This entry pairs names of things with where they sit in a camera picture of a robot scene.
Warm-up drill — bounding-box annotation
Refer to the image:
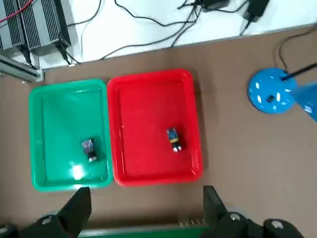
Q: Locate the black lamp cable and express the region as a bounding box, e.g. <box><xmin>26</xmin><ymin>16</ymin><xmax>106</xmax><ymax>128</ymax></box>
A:
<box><xmin>271</xmin><ymin>24</ymin><xmax>317</xmax><ymax>73</ymax></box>

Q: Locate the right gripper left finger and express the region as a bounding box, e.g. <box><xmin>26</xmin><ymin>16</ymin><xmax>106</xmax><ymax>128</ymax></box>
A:
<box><xmin>0</xmin><ymin>186</ymin><xmax>93</xmax><ymax>238</ymax></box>

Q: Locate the green conveyor belt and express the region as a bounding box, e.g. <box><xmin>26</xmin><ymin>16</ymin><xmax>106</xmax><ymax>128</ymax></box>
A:
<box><xmin>78</xmin><ymin>215</ymin><xmax>211</xmax><ymax>238</ymax></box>

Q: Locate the grey finned power supply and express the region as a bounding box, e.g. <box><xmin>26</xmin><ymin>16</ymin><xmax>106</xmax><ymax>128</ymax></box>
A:
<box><xmin>0</xmin><ymin>0</ymin><xmax>27</xmax><ymax>52</ymax></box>
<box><xmin>17</xmin><ymin>0</ymin><xmax>73</xmax><ymax>57</ymax></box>

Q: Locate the black power adapter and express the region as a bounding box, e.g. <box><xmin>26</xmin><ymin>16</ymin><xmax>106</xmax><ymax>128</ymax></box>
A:
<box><xmin>202</xmin><ymin>0</ymin><xmax>231</xmax><ymax>8</ymax></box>
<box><xmin>242</xmin><ymin>0</ymin><xmax>271</xmax><ymax>23</ymax></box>

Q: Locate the blue desk lamp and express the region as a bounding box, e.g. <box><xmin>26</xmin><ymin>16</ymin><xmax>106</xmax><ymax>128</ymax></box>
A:
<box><xmin>246</xmin><ymin>63</ymin><xmax>317</xmax><ymax>124</ymax></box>

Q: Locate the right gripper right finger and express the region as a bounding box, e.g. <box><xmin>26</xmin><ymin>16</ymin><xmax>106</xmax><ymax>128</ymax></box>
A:
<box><xmin>198</xmin><ymin>185</ymin><xmax>307</xmax><ymax>238</ymax></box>

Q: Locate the green plastic tray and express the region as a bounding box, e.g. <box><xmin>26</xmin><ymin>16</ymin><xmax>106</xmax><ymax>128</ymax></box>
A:
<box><xmin>28</xmin><ymin>78</ymin><xmax>114</xmax><ymax>193</ymax></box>

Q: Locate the red plastic tray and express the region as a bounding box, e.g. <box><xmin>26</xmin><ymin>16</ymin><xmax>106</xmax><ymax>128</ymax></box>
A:
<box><xmin>106</xmin><ymin>68</ymin><xmax>205</xmax><ymax>187</ymax></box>

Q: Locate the aluminium frame post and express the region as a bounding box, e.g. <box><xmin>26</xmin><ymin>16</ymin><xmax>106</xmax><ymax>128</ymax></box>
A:
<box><xmin>0</xmin><ymin>53</ymin><xmax>46</xmax><ymax>83</ymax></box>

